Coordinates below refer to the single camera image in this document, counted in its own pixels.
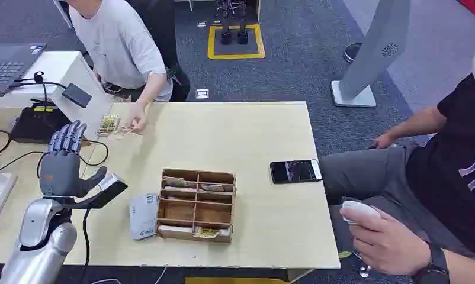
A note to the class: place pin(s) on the silver floor socket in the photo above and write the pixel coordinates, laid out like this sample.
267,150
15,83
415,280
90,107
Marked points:
201,24
202,93

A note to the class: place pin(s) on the person's right hand with controller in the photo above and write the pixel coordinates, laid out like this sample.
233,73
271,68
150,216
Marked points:
382,243

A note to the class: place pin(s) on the yellow taped floor square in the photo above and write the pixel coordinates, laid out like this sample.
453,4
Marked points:
236,42

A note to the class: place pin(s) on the person's hand holding cards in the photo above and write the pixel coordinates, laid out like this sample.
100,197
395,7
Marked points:
137,117

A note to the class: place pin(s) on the black power adapter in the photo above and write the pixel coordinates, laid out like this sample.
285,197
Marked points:
77,95

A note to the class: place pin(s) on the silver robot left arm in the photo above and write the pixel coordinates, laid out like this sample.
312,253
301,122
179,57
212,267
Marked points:
41,239

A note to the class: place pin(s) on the white cabinet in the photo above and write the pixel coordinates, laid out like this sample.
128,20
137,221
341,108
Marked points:
70,70

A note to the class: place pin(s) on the black equipment box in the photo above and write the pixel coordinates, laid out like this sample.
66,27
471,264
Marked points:
39,125

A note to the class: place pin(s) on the person in black shirt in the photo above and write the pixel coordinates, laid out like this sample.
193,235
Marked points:
449,176

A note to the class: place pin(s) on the white handheld controller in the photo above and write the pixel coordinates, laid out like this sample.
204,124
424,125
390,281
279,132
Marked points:
359,208

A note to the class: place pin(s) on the white card pack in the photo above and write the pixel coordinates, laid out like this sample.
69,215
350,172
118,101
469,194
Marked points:
143,215

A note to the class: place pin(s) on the grey card in box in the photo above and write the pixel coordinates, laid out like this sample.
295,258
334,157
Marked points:
211,187

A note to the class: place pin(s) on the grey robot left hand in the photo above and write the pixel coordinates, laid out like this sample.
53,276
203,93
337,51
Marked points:
59,172

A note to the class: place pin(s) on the black wristwatch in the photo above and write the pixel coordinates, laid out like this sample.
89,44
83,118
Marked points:
435,266

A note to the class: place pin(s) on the person's left hand on knee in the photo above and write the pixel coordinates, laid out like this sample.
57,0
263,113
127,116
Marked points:
383,140

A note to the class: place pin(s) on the beige card in box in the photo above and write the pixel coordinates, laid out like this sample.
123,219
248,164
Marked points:
175,182

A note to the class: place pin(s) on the wooden card sorting box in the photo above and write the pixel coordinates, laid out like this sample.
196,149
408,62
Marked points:
196,205

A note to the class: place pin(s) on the black round base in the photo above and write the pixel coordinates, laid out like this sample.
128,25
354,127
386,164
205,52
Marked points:
351,53

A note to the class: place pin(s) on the black humanoid robot legs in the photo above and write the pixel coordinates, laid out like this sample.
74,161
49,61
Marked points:
232,23

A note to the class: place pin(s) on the white card in box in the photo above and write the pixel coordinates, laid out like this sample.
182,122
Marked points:
174,230

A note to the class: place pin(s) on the black smartphone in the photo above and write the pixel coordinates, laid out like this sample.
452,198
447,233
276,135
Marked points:
295,171

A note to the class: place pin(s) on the yellow printed card in box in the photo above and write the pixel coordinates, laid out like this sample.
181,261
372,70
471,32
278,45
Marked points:
210,232

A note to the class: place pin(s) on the person in white shirt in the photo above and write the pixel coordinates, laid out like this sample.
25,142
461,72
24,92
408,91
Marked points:
119,47

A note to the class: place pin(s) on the grey laptop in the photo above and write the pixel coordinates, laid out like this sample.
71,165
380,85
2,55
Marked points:
8,64

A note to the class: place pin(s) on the stack of cards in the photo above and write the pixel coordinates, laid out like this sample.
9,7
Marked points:
108,124

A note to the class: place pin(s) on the grey kiosk stand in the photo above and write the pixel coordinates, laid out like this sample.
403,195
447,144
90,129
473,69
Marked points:
373,51

